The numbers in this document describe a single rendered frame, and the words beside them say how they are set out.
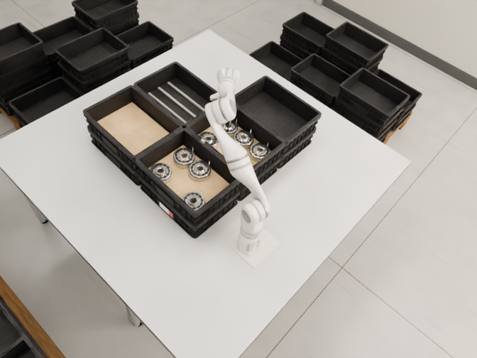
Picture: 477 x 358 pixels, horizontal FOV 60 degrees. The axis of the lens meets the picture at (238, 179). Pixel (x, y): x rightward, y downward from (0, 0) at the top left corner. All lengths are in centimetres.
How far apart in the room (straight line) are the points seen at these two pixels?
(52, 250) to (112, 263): 96
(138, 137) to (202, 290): 82
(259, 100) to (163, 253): 100
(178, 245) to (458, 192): 231
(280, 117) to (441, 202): 160
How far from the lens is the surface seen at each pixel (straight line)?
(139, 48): 341
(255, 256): 191
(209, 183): 194
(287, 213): 205
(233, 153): 159
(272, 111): 230
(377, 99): 314
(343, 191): 222
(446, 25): 444
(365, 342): 267
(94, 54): 321
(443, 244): 320
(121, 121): 221
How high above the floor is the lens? 240
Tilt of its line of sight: 53 degrees down
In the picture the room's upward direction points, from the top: 9 degrees clockwise
